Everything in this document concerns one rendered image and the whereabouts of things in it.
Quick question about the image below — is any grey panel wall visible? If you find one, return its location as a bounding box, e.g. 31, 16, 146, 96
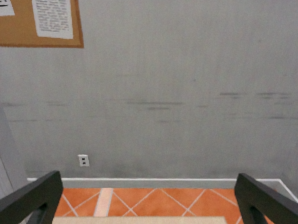
0, 100, 29, 199

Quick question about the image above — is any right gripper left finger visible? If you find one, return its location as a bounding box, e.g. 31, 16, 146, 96
0, 171, 64, 224

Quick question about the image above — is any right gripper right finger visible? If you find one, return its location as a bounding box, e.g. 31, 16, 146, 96
234, 173, 298, 224

